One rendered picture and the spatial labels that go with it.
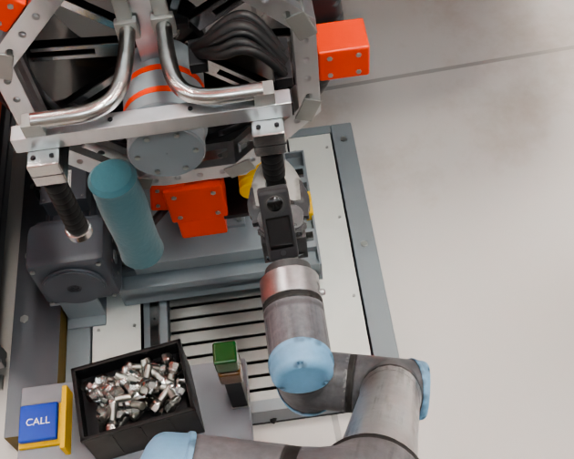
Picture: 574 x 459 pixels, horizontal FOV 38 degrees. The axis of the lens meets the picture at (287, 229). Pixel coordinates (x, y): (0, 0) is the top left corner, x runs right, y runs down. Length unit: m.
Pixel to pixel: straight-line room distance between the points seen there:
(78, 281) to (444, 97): 1.26
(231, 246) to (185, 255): 0.11
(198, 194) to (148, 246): 0.15
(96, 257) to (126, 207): 0.34
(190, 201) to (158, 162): 0.33
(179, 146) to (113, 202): 0.21
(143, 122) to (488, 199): 1.31
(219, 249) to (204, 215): 0.26
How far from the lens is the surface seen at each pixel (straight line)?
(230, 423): 1.56
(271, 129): 1.25
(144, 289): 2.06
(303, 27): 1.39
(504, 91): 2.62
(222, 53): 1.26
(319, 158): 2.32
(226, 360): 1.37
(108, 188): 1.50
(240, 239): 2.01
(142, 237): 1.61
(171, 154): 1.38
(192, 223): 1.78
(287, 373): 1.17
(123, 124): 1.26
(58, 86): 1.67
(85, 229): 1.43
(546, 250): 2.29
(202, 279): 2.03
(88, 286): 1.91
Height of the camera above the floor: 1.89
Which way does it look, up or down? 56 degrees down
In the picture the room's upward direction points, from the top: 8 degrees counter-clockwise
